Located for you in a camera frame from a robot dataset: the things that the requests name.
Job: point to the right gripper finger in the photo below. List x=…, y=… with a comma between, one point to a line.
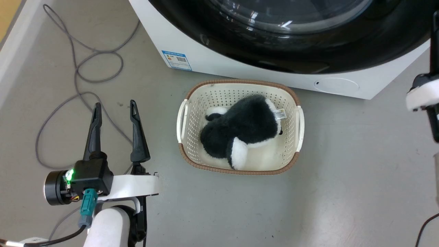
x=435, y=44

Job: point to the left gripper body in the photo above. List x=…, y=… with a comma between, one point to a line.
x=92, y=176

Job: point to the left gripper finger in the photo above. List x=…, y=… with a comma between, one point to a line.
x=139, y=144
x=94, y=137

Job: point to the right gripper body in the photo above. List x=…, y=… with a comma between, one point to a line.
x=425, y=96

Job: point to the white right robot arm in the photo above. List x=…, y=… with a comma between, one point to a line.
x=435, y=123

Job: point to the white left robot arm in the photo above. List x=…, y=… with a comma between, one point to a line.
x=108, y=228

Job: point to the black round washing machine door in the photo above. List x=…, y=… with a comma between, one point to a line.
x=343, y=51

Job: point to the white washing machine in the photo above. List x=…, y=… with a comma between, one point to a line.
x=240, y=68

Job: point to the round white filter cover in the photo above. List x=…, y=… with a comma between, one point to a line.
x=336, y=85

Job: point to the blue white energy label sticker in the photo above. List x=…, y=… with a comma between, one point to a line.
x=176, y=60

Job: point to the cream laundry basket brown rim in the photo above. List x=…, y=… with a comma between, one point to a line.
x=219, y=99

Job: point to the black and white plush toy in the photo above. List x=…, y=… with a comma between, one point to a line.
x=247, y=127

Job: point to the white plush toy tag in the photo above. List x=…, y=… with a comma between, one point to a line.
x=280, y=114

